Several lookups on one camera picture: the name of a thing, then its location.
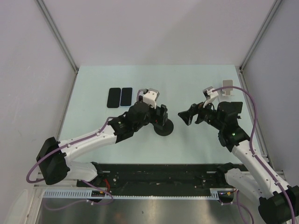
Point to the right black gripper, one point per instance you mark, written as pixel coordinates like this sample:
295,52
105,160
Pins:
201,108

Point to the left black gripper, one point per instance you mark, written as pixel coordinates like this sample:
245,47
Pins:
156,118

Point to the white phone stand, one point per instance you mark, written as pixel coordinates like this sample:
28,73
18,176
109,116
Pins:
227,90

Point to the black phone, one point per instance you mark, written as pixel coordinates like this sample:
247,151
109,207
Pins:
114,96

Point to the black phone stand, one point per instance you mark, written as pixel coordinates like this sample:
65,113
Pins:
231,110

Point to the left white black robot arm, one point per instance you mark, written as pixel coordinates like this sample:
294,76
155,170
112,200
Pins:
56,159

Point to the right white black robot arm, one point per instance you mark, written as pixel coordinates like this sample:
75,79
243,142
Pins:
277,200

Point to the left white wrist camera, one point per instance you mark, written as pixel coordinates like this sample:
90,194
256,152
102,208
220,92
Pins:
149,96

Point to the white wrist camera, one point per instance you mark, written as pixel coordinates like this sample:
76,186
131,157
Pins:
149,96
211,94

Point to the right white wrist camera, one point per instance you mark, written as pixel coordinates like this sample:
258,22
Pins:
211,94

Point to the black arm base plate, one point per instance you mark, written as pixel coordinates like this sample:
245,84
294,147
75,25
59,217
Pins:
163,178

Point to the white slotted cable duct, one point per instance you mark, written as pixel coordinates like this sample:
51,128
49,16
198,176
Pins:
90,193

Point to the left aluminium frame post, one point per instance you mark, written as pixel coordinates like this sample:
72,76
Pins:
57,35

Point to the aluminium frame post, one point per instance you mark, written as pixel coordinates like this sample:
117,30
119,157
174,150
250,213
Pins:
57,35
269,17

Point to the right aluminium frame post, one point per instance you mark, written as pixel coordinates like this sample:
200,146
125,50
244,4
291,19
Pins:
269,17

